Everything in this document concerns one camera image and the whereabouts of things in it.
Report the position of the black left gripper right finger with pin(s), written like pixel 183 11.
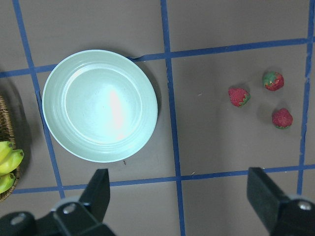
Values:
pixel 281 214

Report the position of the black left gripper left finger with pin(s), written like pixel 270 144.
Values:
pixel 83 217

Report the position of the red strawberry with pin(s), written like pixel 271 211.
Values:
pixel 273 80
pixel 238 96
pixel 282 118

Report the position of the light green round plate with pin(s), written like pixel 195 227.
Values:
pixel 99 106

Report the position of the yellow banana bunch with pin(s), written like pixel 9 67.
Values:
pixel 10 159

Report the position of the brown wicker basket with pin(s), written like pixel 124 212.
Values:
pixel 7 134

